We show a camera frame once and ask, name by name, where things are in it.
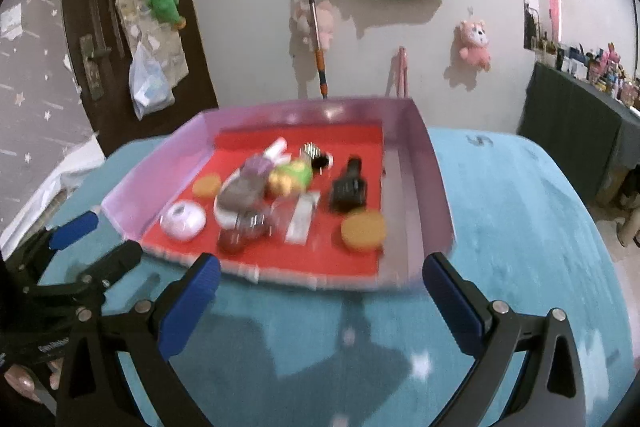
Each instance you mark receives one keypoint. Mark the pink plush toy behind pole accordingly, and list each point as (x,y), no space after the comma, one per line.
(325,24)

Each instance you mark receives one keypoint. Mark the large yellow round disc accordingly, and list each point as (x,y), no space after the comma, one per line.
(363,231)

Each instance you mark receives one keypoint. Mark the green plush toy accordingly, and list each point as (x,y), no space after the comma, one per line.
(164,4)

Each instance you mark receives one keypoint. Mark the beige hanging organizer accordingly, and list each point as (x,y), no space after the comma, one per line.
(135,7)

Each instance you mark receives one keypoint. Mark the dark brown door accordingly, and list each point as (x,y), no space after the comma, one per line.
(85,7)

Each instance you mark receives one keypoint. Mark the pink cardboard box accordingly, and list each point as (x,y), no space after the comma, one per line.
(415,187)

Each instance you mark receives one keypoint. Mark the clear glass cup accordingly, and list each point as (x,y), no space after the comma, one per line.
(295,217)

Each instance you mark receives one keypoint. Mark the pink wall hanger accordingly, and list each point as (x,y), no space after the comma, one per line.
(401,72)

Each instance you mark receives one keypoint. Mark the table with dark cloth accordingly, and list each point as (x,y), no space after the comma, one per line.
(570,127)

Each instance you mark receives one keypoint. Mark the small yellow round disc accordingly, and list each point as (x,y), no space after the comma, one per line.
(206,186)

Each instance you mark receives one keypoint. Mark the clear plastic bag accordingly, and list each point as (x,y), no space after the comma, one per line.
(149,87)

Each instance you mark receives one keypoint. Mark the pink round case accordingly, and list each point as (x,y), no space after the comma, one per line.
(183,221)

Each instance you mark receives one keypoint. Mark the person's left hand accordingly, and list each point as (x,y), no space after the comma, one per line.
(20,379)

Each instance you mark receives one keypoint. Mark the green and yellow toy figure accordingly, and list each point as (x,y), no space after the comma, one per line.
(290,177)

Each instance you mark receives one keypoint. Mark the glitter bottle with brown cap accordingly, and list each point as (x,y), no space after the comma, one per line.
(240,234)

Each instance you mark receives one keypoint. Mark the grey starry wall cover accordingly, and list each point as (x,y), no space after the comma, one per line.
(30,82)

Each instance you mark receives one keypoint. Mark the row of bottles and figures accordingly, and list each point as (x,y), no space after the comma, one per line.
(595,67)

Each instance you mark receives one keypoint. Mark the pole with orange tip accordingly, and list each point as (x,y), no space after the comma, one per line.
(315,37)

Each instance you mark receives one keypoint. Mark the dark small bottle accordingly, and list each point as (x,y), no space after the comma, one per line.
(348,189)

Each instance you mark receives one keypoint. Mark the purple nail polish bottle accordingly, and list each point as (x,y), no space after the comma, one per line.
(260,164)

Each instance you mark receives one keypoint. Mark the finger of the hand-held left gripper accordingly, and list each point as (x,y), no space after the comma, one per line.
(117,262)
(75,229)

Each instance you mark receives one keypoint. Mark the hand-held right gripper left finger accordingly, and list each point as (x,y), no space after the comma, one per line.
(192,302)

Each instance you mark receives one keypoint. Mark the gold studded cube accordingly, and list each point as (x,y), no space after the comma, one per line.
(309,154)

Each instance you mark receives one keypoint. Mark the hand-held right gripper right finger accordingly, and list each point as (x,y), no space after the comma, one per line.
(452,302)

